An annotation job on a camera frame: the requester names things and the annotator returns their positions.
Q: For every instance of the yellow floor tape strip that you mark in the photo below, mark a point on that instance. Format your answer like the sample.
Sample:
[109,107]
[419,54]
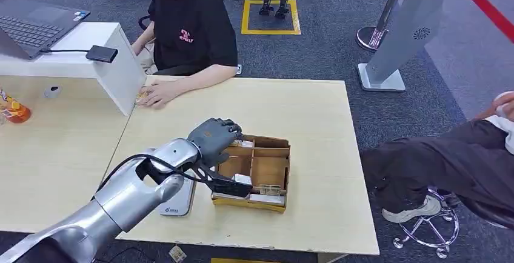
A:
[241,261]

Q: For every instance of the person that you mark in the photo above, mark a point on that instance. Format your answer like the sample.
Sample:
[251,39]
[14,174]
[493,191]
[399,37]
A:
[192,24]
[441,161]

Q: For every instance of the chrome stanchion post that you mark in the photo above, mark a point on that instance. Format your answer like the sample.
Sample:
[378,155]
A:
[375,34]

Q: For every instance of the card stack with yellow edge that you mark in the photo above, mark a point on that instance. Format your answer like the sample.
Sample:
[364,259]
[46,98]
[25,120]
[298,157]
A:
[245,144]

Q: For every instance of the grey round desk grommet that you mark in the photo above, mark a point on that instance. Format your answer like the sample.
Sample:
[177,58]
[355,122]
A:
[52,91]

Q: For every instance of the white card reader pad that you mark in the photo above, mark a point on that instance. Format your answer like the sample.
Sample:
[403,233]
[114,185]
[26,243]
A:
[180,203]

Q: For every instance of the wooden compartment box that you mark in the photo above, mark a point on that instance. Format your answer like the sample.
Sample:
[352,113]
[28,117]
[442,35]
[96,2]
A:
[269,169]

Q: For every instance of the white card stack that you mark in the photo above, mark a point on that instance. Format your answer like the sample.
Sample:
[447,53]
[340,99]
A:
[225,197]
[267,199]

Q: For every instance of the red floor tape strip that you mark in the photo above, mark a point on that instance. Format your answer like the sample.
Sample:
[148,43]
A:
[488,10]

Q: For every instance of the person's left hand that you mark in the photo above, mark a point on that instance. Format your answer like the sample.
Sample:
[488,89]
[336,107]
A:
[160,92]

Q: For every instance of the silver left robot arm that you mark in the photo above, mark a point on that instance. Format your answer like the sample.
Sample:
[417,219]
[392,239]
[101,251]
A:
[120,201]

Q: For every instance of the orange drink bottle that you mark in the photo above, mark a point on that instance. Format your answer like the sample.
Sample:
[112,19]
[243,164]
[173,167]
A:
[15,112]

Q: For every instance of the white floor socket plate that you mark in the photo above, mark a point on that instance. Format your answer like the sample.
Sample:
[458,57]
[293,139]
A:
[239,69]

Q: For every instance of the chrome stool base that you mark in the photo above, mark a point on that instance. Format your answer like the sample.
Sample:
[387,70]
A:
[437,237]

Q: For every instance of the dark grey laptop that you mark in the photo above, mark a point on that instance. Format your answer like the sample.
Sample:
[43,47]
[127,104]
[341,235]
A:
[28,30]

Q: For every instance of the yellow floor tape square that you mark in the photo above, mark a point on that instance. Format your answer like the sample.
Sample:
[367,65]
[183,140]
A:
[245,16]

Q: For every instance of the white raised desk shelf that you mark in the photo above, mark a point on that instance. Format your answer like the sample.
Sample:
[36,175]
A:
[116,72]

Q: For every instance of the person's hand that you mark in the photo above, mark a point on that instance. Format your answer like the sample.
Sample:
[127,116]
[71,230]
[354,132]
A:
[509,106]

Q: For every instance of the black external drive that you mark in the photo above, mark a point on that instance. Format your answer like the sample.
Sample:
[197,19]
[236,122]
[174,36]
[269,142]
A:
[101,53]

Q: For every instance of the brown printed card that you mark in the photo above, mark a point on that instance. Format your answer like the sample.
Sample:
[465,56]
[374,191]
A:
[270,190]

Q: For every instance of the pale sneaker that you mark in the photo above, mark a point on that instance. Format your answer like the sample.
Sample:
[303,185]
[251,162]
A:
[413,211]

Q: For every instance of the small floor tag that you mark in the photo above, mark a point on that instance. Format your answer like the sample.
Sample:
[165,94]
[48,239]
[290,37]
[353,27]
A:
[177,254]

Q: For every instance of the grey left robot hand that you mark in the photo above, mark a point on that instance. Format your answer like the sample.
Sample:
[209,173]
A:
[215,136]

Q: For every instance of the grey standing kiosk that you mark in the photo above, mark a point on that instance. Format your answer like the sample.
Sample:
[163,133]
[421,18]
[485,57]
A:
[405,24]

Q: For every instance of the card stack with orange print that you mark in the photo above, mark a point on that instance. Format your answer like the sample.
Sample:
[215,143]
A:
[142,96]

